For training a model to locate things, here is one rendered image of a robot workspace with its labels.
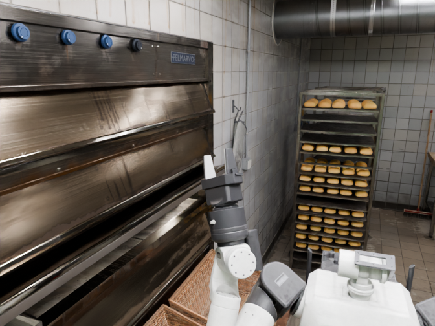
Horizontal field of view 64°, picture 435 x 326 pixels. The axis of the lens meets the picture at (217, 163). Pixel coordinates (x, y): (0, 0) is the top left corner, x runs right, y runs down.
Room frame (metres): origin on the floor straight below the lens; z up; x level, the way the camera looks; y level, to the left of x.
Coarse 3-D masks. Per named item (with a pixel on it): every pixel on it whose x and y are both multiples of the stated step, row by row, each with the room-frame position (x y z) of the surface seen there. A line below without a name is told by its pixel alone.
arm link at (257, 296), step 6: (258, 282) 0.83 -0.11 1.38; (258, 288) 0.81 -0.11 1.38; (252, 294) 0.80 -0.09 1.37; (258, 294) 0.79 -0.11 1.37; (264, 294) 0.79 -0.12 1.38; (252, 300) 0.78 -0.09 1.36; (258, 300) 0.77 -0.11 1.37; (264, 300) 0.77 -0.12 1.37; (270, 300) 0.77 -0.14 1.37; (264, 306) 0.76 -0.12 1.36; (270, 306) 0.76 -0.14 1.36; (270, 312) 0.75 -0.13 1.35; (276, 318) 0.77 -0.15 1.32
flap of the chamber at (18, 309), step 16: (192, 176) 1.79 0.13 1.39; (160, 192) 1.54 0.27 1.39; (176, 192) 1.49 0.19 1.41; (192, 192) 1.49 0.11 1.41; (128, 208) 1.35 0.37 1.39; (144, 208) 1.31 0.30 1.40; (112, 224) 1.17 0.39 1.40; (144, 224) 1.15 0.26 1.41; (80, 240) 1.06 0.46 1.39; (96, 240) 1.03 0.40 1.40; (48, 256) 0.96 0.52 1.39; (64, 256) 0.94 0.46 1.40; (96, 256) 0.92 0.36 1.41; (16, 272) 0.87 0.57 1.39; (32, 272) 0.86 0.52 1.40; (48, 272) 0.84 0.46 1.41; (0, 288) 0.79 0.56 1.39; (16, 288) 0.77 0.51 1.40; (48, 288) 0.76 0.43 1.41; (32, 304) 0.72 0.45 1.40; (0, 320) 0.65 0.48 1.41
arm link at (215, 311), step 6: (210, 306) 0.68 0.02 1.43; (216, 306) 0.66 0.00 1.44; (210, 312) 0.66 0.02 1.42; (216, 312) 0.65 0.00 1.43; (222, 312) 0.65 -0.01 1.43; (228, 312) 0.65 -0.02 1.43; (234, 312) 0.65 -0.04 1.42; (210, 318) 0.65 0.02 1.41; (216, 318) 0.64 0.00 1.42; (222, 318) 0.64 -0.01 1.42; (228, 318) 0.64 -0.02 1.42; (234, 318) 0.65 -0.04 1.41; (210, 324) 0.65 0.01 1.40; (216, 324) 0.64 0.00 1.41; (222, 324) 0.64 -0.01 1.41; (228, 324) 0.64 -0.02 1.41; (234, 324) 0.65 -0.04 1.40
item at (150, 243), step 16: (192, 208) 1.85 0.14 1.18; (176, 224) 1.64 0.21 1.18; (144, 240) 1.47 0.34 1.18; (160, 240) 1.50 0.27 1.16; (128, 256) 1.32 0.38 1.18; (144, 256) 1.38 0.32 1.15; (112, 272) 1.20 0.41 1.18; (80, 288) 1.09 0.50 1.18; (96, 288) 1.10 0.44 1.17; (64, 304) 1.01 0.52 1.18; (80, 304) 1.03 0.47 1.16; (48, 320) 0.93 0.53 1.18; (64, 320) 0.96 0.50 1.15
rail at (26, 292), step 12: (216, 168) 1.79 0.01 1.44; (180, 192) 1.41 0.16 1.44; (168, 204) 1.31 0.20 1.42; (144, 216) 1.16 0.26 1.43; (120, 228) 1.06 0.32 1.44; (132, 228) 1.09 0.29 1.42; (108, 240) 0.98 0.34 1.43; (84, 252) 0.90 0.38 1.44; (72, 264) 0.85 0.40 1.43; (48, 276) 0.78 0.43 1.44; (24, 288) 0.73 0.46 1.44; (36, 288) 0.74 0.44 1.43; (12, 300) 0.68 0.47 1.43; (0, 312) 0.65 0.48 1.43
